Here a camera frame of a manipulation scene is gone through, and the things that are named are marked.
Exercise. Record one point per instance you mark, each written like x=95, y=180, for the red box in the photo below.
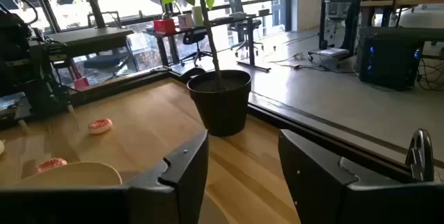
x=164, y=26

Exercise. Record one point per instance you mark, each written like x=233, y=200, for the green plant in black pot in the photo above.
x=218, y=106

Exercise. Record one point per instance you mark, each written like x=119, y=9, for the white floor box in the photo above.
x=329, y=52

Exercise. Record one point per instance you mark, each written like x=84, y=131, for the wooden top desk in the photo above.
x=399, y=2

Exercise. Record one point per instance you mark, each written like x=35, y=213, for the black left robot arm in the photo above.
x=14, y=43

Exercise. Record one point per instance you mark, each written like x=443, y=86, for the black table frame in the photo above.
x=312, y=127

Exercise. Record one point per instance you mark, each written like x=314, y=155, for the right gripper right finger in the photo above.
x=312, y=182

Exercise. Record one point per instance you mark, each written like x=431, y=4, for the small orange donut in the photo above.
x=50, y=164

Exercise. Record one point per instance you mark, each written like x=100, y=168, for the black computer tower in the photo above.
x=388, y=64

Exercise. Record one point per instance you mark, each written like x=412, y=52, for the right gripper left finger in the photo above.
x=180, y=189

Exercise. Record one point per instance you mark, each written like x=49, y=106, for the pale green cylinder container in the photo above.
x=197, y=16

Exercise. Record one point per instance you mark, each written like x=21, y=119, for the black office desk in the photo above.
x=251, y=43

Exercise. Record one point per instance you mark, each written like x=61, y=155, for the small pink donut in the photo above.
x=100, y=126

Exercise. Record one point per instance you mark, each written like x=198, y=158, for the dark grey desk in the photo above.
x=86, y=36

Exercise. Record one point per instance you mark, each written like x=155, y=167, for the beige plate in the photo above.
x=69, y=175

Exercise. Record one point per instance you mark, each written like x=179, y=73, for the small red object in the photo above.
x=81, y=83

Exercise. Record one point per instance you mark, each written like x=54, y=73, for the black office chair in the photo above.
x=194, y=37

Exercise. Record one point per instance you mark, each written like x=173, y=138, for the grey office chair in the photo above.
x=243, y=24

